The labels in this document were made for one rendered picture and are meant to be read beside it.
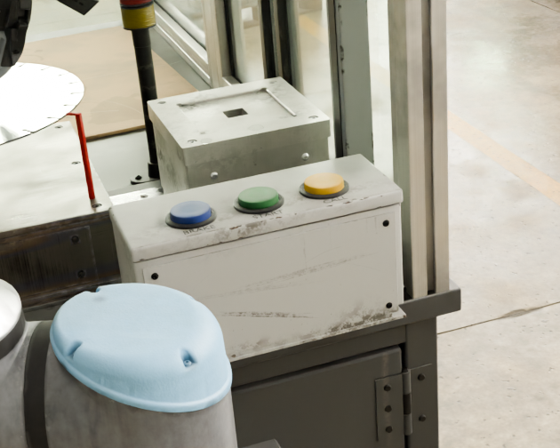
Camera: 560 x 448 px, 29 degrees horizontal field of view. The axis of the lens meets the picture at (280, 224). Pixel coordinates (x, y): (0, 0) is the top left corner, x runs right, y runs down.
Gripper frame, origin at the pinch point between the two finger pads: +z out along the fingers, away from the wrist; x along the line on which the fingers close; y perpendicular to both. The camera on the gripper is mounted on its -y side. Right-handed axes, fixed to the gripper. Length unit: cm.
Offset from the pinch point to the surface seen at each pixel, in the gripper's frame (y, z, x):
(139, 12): -21.3, 1.0, -11.5
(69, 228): -4.2, 5.9, 19.2
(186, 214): -9.0, -10.8, 31.7
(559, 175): -197, 103, -59
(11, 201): -0.1, 9.6, 11.5
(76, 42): -40, 56, -67
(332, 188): -23.1, -14.9, 33.3
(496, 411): -109, 79, 20
